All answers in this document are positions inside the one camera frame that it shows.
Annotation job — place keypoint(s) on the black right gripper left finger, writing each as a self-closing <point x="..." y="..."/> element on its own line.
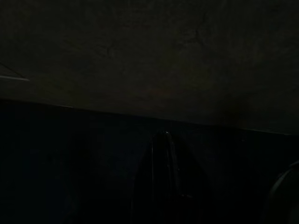
<point x="151" y="186"/>

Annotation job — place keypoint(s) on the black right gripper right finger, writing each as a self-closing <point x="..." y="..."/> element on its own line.
<point x="180" y="191"/>

